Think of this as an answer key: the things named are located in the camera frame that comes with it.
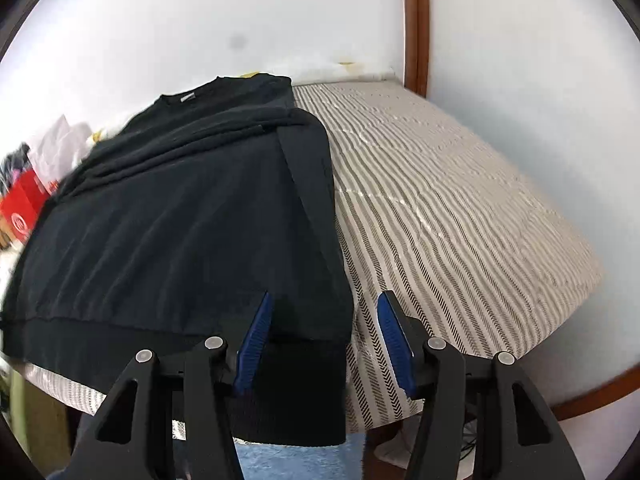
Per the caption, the white duck pattern bolster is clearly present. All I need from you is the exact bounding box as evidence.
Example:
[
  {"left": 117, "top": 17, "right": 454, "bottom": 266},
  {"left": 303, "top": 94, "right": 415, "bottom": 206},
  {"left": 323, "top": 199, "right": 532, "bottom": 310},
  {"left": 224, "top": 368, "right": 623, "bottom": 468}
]
[{"left": 241, "top": 58, "right": 398, "bottom": 86}]

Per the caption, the black sweatshirt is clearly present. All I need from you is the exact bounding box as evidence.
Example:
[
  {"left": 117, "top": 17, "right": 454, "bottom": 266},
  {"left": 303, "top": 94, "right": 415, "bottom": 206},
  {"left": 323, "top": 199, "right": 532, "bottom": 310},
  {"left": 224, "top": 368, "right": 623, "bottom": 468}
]
[{"left": 1, "top": 74, "right": 354, "bottom": 446}]

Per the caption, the white Miniso plastic bag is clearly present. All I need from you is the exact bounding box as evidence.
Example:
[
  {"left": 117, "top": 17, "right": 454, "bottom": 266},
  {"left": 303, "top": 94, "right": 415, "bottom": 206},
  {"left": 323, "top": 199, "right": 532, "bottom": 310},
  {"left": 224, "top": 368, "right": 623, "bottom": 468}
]
[{"left": 28, "top": 115, "right": 92, "bottom": 194}]

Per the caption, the red paper shopping bag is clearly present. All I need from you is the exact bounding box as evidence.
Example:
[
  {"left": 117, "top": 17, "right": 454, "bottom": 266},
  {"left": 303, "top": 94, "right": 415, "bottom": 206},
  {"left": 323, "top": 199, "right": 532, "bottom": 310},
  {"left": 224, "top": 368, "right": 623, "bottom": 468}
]
[{"left": 1, "top": 169, "right": 50, "bottom": 243}]

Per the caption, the striped grey mattress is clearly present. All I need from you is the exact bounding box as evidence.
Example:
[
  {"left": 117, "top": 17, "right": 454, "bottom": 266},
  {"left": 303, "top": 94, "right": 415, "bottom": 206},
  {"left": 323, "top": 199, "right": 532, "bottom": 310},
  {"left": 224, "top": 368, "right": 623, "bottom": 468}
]
[{"left": 19, "top": 79, "right": 606, "bottom": 436}]

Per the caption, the blue jeans leg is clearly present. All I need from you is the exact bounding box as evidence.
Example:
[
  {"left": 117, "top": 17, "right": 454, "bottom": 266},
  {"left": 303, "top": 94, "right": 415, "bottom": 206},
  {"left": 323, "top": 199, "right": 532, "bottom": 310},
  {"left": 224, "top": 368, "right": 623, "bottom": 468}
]
[{"left": 234, "top": 434, "right": 366, "bottom": 480}]

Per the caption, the brown wooden door frame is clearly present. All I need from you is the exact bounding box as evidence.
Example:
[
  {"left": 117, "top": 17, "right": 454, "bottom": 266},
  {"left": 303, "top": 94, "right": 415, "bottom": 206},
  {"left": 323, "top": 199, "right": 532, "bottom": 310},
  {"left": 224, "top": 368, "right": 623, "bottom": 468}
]
[{"left": 404, "top": 0, "right": 431, "bottom": 96}]

